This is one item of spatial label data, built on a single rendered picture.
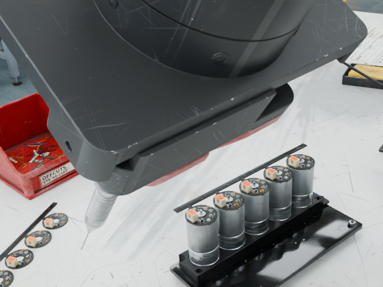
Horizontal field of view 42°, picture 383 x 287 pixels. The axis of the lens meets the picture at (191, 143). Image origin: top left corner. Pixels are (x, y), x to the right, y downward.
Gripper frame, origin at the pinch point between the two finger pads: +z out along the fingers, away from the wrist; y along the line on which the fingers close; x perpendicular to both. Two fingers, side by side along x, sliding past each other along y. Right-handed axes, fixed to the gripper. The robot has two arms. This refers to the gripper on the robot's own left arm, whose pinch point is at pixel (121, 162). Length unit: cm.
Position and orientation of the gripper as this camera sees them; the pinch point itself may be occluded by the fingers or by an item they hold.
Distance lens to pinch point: 21.2
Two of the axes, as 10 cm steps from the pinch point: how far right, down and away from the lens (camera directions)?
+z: -3.3, 5.3, 7.9
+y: -7.4, 3.7, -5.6
